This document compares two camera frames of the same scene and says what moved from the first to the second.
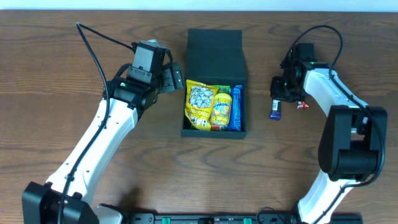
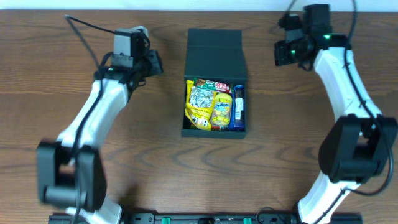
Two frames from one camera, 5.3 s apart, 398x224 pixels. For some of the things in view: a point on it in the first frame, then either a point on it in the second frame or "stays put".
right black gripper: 280,91 → 282,53
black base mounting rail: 232,218 stays put
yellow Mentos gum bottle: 221,109 stays put
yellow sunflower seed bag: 199,102 stays put
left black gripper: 171,78 → 154,63
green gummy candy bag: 223,89 → 219,127
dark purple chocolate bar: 275,111 → 238,114
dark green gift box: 217,57 stays put
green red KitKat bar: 302,105 → 208,84
